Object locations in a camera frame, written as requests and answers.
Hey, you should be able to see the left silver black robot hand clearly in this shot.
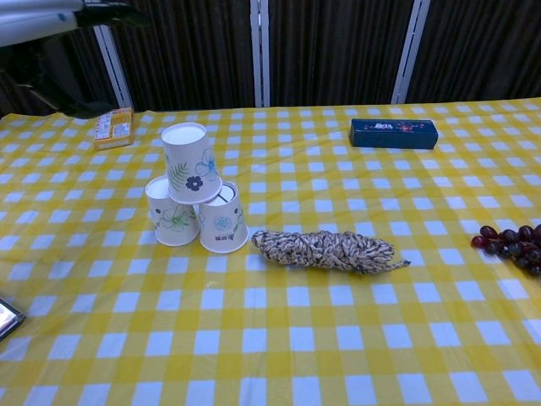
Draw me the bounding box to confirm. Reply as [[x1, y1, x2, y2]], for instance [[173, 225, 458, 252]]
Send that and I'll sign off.
[[0, 0, 151, 120]]

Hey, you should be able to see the paper cup with dark flower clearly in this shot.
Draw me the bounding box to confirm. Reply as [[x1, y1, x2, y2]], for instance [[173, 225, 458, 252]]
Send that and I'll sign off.
[[161, 122, 223, 206]]

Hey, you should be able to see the paper cup with green flower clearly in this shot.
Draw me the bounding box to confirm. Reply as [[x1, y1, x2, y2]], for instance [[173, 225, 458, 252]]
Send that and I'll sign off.
[[145, 176, 199, 247]]

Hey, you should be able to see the yellow checkered tablecloth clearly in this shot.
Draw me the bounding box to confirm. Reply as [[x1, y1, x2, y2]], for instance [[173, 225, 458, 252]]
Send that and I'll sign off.
[[0, 97, 541, 406]]

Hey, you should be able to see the dark ribbed partition panel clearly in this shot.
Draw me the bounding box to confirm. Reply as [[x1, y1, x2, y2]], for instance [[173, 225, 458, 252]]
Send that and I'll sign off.
[[103, 0, 257, 113], [407, 0, 541, 105], [268, 0, 418, 107], [0, 25, 128, 116]]

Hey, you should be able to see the yellow snack box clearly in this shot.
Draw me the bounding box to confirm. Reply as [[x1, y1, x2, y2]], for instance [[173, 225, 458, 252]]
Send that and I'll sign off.
[[93, 107, 135, 151]]

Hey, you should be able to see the paper cup with black line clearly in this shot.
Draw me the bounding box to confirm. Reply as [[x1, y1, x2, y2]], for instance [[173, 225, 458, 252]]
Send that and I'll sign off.
[[197, 182, 249, 255]]

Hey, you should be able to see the black-framed red square pad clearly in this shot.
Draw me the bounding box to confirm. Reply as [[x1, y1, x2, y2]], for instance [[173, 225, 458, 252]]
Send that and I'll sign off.
[[0, 298, 26, 343]]

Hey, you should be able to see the dark blue oblong box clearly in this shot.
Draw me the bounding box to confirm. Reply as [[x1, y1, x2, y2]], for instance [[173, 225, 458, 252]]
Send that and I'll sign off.
[[348, 118, 439, 151]]

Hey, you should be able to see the dark red grape bunch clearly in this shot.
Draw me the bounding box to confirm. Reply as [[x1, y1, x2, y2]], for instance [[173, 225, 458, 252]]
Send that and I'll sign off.
[[471, 223, 541, 278]]

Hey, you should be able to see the white metal partition post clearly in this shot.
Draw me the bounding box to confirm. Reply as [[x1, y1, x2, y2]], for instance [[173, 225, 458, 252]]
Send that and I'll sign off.
[[93, 24, 134, 109], [391, 0, 431, 105], [249, 0, 271, 107]]

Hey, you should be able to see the beige black rope bundle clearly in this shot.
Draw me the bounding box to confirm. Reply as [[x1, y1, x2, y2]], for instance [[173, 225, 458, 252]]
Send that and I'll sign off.
[[251, 229, 412, 276]]

